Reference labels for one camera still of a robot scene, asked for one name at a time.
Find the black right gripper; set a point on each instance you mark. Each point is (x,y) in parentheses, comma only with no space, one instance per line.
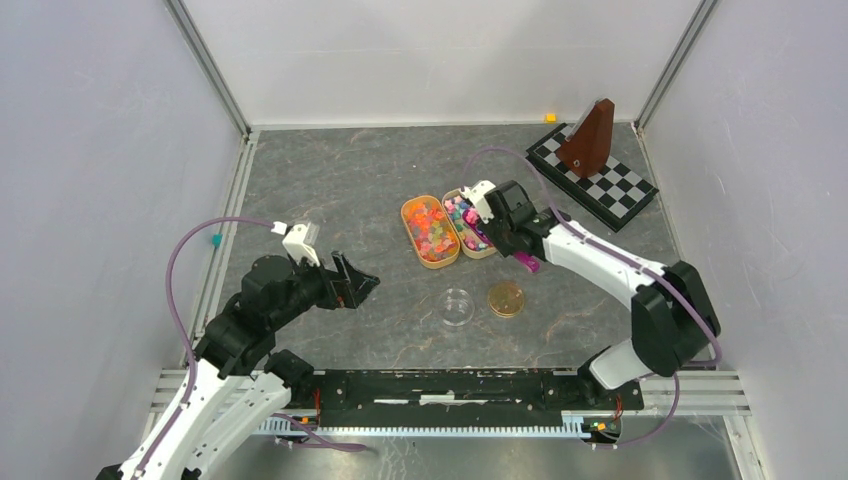
(504,248)

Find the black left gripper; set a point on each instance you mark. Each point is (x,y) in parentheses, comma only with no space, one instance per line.
(350,289)

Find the magenta plastic scoop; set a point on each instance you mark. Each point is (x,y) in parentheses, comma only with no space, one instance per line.
(528,260)

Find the gold tin of star candies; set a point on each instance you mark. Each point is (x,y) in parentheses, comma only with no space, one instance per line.
(461,213)

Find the clear plastic round jar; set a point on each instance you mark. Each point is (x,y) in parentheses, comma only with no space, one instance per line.
(455,307)

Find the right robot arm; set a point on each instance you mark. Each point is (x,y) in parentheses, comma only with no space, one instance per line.
(671,316)

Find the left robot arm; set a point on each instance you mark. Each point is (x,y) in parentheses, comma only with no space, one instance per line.
(238,379)

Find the gold tin of gummy candies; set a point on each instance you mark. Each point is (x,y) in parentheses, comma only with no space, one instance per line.
(431,232)

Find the gold round jar lid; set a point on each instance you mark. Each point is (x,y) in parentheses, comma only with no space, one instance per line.
(506,299)

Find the brown wooden metronome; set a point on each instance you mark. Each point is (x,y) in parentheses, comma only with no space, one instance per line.
(586,148)

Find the black white chessboard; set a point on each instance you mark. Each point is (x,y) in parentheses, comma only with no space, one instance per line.
(615,195)

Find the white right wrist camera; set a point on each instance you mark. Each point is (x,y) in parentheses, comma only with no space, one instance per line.
(476,196)

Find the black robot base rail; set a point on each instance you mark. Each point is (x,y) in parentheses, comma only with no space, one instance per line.
(456,398)

